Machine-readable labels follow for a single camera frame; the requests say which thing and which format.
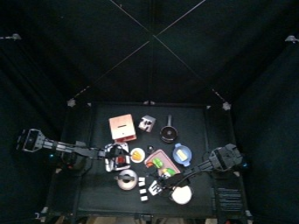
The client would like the round silver lidded pot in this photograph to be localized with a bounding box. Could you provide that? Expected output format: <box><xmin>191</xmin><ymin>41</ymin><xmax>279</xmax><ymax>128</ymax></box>
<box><xmin>114</xmin><ymin>169</ymin><xmax>138</xmax><ymax>191</ymax></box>

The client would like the white-rimmed black tray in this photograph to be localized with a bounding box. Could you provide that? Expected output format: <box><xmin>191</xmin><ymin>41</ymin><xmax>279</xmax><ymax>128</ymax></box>
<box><xmin>104</xmin><ymin>142</ymin><xmax>132</xmax><ymax>172</ymax></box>

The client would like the pink tray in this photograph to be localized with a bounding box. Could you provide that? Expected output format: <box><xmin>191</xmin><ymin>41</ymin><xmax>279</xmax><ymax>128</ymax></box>
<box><xmin>144</xmin><ymin>149</ymin><xmax>183</xmax><ymax>179</ymax></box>

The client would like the grey toy toaster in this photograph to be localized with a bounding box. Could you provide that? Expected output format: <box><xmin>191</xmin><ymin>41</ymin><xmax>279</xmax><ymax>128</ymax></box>
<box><xmin>137</xmin><ymin>115</ymin><xmax>156</xmax><ymax>133</ymax></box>

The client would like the white striped block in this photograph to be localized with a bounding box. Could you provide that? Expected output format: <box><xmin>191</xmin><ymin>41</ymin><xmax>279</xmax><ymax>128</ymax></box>
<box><xmin>147</xmin><ymin>179</ymin><xmax>164</xmax><ymax>196</ymax></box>

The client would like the black pan with lid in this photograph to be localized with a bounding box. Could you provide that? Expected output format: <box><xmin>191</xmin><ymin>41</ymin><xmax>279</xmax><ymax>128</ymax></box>
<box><xmin>159</xmin><ymin>114</ymin><xmax>180</xmax><ymax>144</ymax></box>

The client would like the white round plate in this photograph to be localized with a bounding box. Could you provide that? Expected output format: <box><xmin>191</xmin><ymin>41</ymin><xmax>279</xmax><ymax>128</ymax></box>
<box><xmin>171</xmin><ymin>185</ymin><xmax>193</xmax><ymax>205</ymax></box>

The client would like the green cut toy vegetable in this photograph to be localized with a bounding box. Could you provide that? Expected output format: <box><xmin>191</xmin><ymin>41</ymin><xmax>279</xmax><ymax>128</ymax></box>
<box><xmin>152</xmin><ymin>157</ymin><xmax>164</xmax><ymax>169</ymax></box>

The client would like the yellow toy butter block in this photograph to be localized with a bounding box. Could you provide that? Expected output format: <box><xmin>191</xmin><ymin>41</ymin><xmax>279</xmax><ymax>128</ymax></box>
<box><xmin>175</xmin><ymin>149</ymin><xmax>188</xmax><ymax>161</ymax></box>

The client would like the blue bowl with handles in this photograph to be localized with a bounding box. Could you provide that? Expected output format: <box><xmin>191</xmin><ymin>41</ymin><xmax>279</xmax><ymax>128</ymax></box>
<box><xmin>172</xmin><ymin>143</ymin><xmax>192</xmax><ymax>167</ymax></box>

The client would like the small white plate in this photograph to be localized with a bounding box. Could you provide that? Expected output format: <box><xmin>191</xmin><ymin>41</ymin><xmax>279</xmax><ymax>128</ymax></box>
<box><xmin>128</xmin><ymin>147</ymin><xmax>145</xmax><ymax>164</ymax></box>

